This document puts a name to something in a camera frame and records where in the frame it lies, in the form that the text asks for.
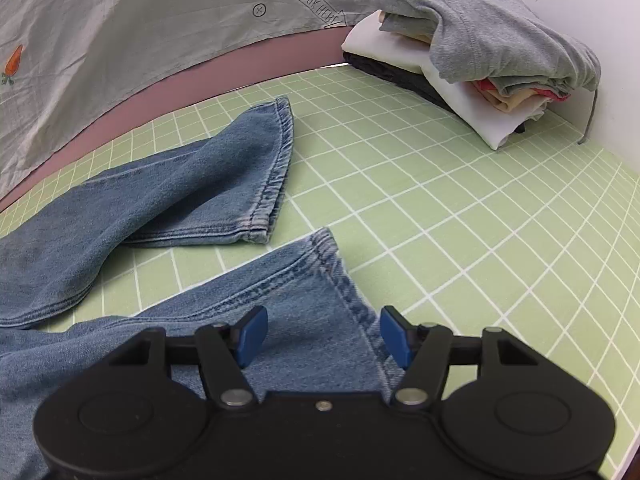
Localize pink board strip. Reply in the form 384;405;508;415
0;22;356;213

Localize red folded garment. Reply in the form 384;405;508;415
472;77;571;101

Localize white printed backdrop cloth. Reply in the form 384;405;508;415
0;0;473;198

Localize beige folded garment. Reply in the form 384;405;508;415
377;10;551;121

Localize white folded garment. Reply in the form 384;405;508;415
342;10;551;151

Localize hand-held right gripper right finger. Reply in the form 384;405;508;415
380;305;543;409

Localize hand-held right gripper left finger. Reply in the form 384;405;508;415
107;305;268;409

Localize green grid mat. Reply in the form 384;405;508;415
0;62;640;480

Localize blue denim jeans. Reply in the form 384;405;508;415
0;95;416;480

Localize black folded garment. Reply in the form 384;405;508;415
342;52;526;133

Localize stack of folded clothes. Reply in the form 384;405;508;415
355;0;602;146

